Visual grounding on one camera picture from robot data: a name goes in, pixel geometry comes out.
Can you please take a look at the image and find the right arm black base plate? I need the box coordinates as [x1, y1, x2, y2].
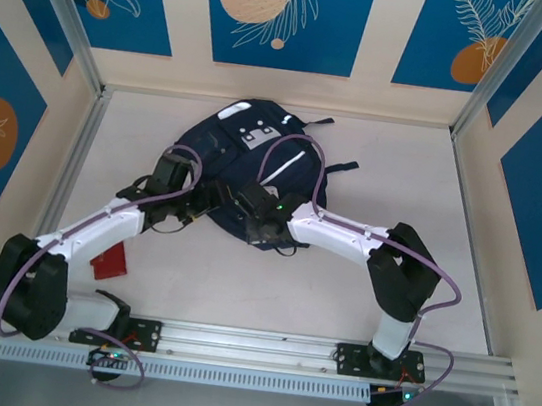
[332, 340, 431, 387]

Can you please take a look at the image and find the grey slotted cable duct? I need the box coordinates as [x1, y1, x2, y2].
[0, 332, 373, 406]

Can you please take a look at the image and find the red wallet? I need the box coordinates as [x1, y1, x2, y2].
[86, 237, 132, 287]

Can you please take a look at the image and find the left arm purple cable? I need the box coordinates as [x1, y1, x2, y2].
[0, 122, 207, 396]

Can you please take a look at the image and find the aluminium corner post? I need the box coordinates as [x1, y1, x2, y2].
[449, 0, 542, 149]
[2, 0, 118, 96]

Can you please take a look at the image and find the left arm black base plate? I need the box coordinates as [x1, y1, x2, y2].
[68, 308, 164, 355]

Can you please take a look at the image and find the aluminium mounting rail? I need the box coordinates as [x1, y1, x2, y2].
[0, 285, 526, 406]

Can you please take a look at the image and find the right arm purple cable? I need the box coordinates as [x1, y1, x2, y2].
[229, 129, 483, 406]

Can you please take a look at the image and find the aluminium table side rail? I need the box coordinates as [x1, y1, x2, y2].
[421, 132, 526, 358]
[9, 79, 114, 309]

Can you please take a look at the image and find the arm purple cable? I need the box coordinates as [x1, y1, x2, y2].
[0, 122, 207, 396]
[229, 129, 483, 406]

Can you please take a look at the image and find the navy blue backpack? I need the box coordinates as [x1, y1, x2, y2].
[152, 87, 366, 263]

